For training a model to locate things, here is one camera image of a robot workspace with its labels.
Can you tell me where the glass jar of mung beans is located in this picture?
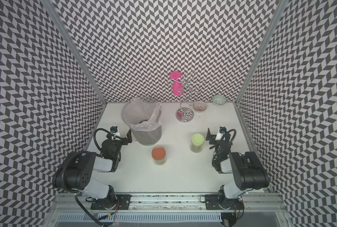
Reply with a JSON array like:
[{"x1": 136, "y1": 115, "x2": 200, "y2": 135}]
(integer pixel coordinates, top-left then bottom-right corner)
[{"x1": 152, "y1": 154, "x2": 167, "y2": 165}]

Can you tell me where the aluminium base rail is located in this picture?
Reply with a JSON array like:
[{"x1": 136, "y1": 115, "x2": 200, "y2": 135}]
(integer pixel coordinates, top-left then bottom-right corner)
[{"x1": 48, "y1": 192, "x2": 288, "y2": 227}]

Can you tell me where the small brown glass bowl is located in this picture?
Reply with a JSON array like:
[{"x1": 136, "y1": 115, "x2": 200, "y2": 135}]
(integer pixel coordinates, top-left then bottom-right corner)
[{"x1": 193, "y1": 101, "x2": 207, "y2": 113}]

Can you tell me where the silver wire glass rack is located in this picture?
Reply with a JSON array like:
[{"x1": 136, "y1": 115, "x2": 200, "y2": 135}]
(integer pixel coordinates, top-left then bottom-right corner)
[{"x1": 175, "y1": 72, "x2": 205, "y2": 123}]

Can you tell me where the grey mesh trash bin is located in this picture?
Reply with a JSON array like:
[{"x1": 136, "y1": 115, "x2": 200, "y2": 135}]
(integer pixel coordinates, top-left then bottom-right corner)
[{"x1": 121, "y1": 96, "x2": 162, "y2": 147}]

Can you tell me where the pink plastic wine glass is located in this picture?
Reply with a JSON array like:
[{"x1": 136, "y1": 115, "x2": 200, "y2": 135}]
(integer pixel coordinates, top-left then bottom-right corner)
[{"x1": 169, "y1": 71, "x2": 182, "y2": 96}]

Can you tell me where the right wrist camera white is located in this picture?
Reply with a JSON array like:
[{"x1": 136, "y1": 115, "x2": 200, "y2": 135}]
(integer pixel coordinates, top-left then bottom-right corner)
[{"x1": 215, "y1": 126, "x2": 227, "y2": 141}]

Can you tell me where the green jar lid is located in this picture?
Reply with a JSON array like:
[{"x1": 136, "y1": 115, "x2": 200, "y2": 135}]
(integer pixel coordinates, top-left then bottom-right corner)
[{"x1": 191, "y1": 133, "x2": 205, "y2": 147}]

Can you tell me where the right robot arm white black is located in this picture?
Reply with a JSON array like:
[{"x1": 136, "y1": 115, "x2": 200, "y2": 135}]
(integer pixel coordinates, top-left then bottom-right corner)
[{"x1": 204, "y1": 126, "x2": 270, "y2": 211}]

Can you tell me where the brown jar lid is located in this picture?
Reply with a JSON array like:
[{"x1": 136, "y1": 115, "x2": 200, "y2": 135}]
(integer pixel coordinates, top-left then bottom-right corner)
[{"x1": 151, "y1": 146, "x2": 166, "y2": 156}]

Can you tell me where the clear plastic bin liner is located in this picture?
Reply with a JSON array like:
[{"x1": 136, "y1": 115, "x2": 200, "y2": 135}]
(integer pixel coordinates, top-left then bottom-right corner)
[{"x1": 121, "y1": 97, "x2": 162, "y2": 132}]

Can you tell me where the glass jar with beans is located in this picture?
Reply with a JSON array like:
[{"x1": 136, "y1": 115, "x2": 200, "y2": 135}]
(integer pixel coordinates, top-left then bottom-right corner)
[{"x1": 190, "y1": 142, "x2": 204, "y2": 153}]

